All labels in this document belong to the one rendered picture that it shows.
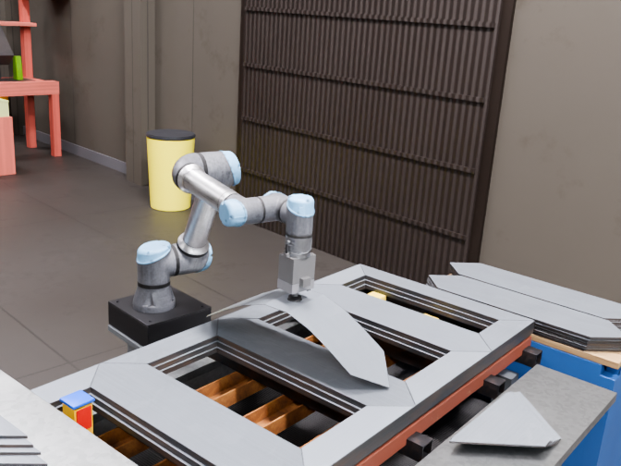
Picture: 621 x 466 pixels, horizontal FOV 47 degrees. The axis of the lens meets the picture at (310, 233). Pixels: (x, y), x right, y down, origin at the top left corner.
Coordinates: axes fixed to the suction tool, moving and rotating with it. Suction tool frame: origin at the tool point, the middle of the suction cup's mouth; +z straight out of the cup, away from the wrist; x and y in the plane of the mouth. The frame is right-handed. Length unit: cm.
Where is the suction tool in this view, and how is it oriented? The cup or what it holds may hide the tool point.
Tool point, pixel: (294, 302)
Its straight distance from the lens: 204.6
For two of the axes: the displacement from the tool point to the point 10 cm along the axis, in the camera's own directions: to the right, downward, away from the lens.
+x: -6.8, -2.7, 6.8
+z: -0.7, 9.5, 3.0
